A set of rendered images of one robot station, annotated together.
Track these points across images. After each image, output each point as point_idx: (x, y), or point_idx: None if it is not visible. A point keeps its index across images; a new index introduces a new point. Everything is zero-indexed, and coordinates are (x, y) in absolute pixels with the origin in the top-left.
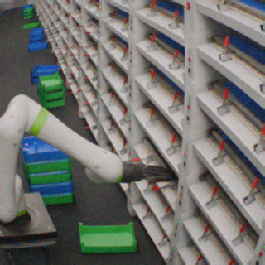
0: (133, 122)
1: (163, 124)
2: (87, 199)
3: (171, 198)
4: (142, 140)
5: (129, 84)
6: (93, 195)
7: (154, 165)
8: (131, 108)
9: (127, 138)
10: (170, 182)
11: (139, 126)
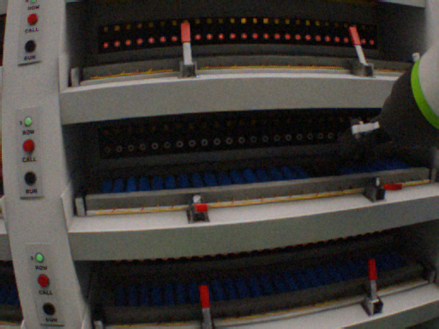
0: (59, 134)
1: (216, 68)
2: None
3: (411, 194)
4: (78, 203)
5: (23, 17)
6: None
7: (345, 131)
8: (34, 92)
9: (13, 232)
10: (353, 188)
11: (64, 152)
